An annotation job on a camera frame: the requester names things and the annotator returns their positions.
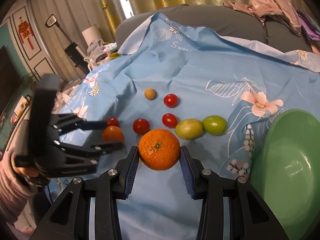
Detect red cherry tomato far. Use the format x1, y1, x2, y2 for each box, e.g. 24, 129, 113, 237
163, 94, 179, 108

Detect white cylindrical device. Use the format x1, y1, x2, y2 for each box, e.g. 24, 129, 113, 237
82, 24, 103, 46

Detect blue floral cloth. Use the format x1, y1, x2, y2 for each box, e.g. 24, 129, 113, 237
48, 12, 320, 240

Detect red cherry tomato middle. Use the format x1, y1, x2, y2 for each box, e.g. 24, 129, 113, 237
162, 113, 178, 128

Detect small orange mandarin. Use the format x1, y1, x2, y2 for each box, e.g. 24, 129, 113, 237
102, 126, 125, 143

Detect clutter pile of clothes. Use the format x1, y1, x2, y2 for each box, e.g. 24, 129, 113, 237
84, 40, 120, 71

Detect tan round fruit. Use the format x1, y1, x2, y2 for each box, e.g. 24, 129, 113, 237
144, 88, 157, 100

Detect green tomato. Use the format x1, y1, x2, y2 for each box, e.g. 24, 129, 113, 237
202, 115, 227, 136

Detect pink left sleeve forearm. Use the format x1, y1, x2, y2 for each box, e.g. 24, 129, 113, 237
1, 120, 40, 239

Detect yellow-green tomato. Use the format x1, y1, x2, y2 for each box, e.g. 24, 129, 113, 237
175, 118, 203, 140

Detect person's left hand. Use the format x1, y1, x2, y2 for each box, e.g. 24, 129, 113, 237
13, 166, 39, 178

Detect pink clothes pile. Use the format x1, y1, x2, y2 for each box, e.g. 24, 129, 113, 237
223, 0, 302, 36

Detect grey sofa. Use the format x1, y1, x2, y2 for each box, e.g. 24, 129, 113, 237
116, 5, 312, 53

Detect black stand with mirror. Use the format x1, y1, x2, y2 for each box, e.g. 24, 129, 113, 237
44, 13, 91, 75

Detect red Chinese knot decoration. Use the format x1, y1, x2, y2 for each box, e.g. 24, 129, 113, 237
18, 16, 34, 50

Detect purple clothes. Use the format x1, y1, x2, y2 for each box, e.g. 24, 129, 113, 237
297, 10, 320, 42

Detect red cherry tomato centre-left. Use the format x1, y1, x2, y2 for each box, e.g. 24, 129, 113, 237
132, 118, 150, 135

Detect green plastic bowl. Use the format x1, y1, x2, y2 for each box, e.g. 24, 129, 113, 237
249, 109, 319, 239

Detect large orange mandarin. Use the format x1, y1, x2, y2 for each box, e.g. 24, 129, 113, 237
138, 129, 180, 171

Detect red cherry tomato leftmost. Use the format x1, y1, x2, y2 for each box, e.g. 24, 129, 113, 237
106, 118, 120, 127

